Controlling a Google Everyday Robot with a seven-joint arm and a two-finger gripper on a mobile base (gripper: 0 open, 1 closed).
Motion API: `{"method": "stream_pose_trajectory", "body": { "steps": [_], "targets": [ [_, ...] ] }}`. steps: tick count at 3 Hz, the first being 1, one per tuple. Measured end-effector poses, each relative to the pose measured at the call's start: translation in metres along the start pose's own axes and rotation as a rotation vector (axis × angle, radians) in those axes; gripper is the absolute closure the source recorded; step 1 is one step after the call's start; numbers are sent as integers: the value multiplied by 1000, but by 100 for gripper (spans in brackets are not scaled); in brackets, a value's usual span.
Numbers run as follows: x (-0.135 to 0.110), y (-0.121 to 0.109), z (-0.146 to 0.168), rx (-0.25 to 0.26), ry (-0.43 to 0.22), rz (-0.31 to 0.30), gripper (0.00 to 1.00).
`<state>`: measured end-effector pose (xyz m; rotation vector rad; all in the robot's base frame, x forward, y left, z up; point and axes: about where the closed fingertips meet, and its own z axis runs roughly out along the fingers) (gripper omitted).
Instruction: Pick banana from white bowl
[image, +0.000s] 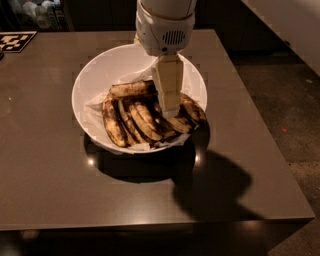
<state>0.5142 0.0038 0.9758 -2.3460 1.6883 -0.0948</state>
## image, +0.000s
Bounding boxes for white paper towel liner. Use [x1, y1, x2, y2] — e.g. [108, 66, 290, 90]
[85, 77, 204, 152]

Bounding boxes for white ceramic bowl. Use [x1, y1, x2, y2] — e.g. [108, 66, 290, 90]
[72, 44, 207, 154]

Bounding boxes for right centre spotted banana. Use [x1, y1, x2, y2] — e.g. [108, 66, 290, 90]
[153, 102, 193, 134]

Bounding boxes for middle spotted banana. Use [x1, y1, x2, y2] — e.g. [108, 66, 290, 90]
[129, 101, 163, 141]

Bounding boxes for rightmost spotted banana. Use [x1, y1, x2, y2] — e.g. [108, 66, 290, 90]
[180, 93, 206, 124]

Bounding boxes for leftmost spotted banana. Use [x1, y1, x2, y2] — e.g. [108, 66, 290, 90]
[102, 95, 127, 148]

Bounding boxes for black white fiducial marker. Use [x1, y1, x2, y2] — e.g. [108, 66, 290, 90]
[0, 31, 37, 53]

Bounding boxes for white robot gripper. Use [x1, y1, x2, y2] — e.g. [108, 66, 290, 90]
[135, 0, 197, 118]

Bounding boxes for spotted ripe banana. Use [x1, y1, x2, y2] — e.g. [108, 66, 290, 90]
[109, 80, 157, 98]

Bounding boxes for bottles on background shelf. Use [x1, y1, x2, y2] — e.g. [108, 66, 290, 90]
[6, 0, 69, 32]

